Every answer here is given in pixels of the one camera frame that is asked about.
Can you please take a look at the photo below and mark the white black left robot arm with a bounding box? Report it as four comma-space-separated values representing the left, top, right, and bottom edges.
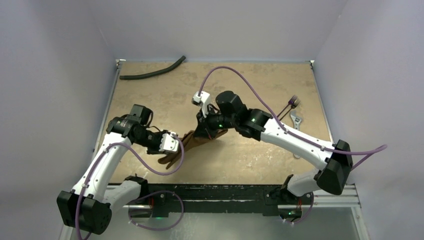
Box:
56, 104, 179, 235

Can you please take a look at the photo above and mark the adjustable wrench red handle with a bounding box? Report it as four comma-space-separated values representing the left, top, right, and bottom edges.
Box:
289, 110, 303, 159

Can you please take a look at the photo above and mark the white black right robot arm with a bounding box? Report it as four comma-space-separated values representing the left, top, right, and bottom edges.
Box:
192, 90, 353, 204

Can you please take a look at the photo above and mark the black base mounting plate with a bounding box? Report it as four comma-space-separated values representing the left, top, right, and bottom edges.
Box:
117, 183, 314, 219

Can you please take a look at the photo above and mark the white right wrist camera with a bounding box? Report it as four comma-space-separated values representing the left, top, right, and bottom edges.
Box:
191, 91, 211, 118

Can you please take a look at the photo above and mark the black foam tube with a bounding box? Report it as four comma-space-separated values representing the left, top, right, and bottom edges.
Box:
119, 55, 187, 81

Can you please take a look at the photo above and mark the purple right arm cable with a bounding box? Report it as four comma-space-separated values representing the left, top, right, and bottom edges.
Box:
197, 65, 388, 226

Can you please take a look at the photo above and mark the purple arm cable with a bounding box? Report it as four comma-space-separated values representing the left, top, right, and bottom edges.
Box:
74, 134, 185, 240
197, 65, 388, 226

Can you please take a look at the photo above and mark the brown fabric napkin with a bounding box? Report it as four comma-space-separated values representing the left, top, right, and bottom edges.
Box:
157, 129, 228, 169

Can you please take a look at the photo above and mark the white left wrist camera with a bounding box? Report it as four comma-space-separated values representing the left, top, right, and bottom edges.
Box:
159, 131, 179, 154

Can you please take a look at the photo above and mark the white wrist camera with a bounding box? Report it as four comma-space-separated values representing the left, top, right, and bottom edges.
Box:
159, 131, 179, 154
191, 91, 211, 118

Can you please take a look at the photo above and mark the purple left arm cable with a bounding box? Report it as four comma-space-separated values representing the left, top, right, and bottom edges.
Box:
74, 134, 185, 240

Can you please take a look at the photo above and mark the aluminium extrusion rail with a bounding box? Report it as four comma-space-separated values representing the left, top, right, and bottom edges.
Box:
106, 185, 361, 209

